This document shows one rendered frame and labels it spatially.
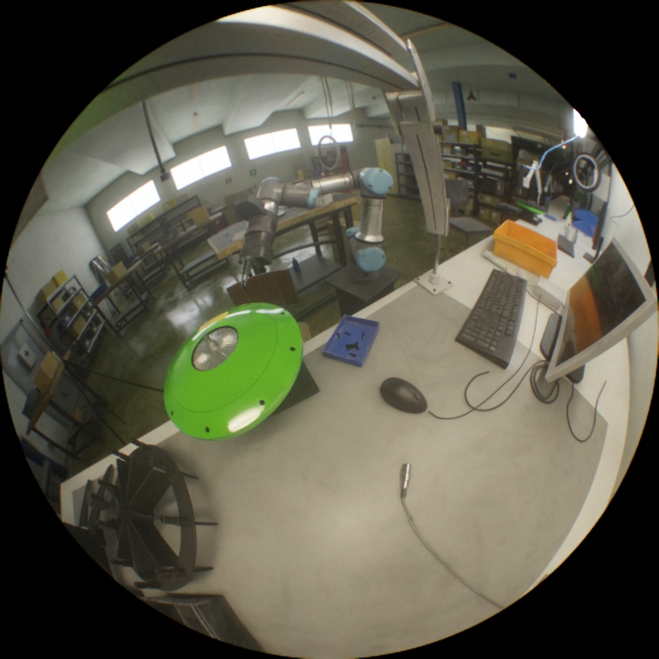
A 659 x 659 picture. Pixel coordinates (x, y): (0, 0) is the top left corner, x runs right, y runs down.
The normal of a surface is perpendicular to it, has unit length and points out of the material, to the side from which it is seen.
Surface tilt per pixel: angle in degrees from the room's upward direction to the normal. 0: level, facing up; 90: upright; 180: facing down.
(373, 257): 95
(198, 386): 11
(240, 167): 90
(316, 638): 0
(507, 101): 90
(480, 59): 90
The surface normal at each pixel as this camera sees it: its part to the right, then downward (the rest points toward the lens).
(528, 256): -0.77, 0.58
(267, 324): 0.08, -0.79
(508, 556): -0.18, -0.69
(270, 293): 0.04, 0.70
